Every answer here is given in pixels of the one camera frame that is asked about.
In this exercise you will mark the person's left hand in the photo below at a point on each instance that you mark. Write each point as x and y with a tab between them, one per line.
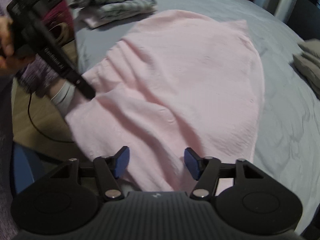
5	45

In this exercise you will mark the grey bed sheet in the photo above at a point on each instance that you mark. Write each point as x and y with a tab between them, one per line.
287	130

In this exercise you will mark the white striped folded garment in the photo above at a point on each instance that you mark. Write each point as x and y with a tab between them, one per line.
130	7

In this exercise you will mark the folded grey duvet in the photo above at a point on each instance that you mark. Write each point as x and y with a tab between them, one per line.
307	65

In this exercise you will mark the white sock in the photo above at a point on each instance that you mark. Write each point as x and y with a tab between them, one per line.
62	96

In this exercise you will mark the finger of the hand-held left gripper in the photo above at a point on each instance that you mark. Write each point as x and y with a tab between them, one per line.
83	87

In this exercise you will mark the white hallway door frame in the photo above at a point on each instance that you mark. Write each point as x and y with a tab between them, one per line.
287	0

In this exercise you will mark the pale pink folded garment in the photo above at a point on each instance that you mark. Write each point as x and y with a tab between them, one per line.
93	21

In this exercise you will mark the dark sliding-door wardrobe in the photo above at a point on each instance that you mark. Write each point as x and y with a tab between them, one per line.
310	17

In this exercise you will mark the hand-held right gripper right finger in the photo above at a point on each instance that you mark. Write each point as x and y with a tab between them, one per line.
191	163

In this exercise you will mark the blue object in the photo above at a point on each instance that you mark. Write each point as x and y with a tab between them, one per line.
25	167

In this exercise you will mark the purple heathered cloth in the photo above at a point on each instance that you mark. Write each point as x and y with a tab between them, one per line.
37	77

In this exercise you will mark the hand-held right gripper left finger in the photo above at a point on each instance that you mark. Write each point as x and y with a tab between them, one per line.
122	161

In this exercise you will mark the dark red printed box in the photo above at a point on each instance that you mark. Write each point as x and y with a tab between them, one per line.
57	22

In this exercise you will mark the pink embroidered garment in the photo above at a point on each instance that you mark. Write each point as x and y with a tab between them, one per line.
175	80

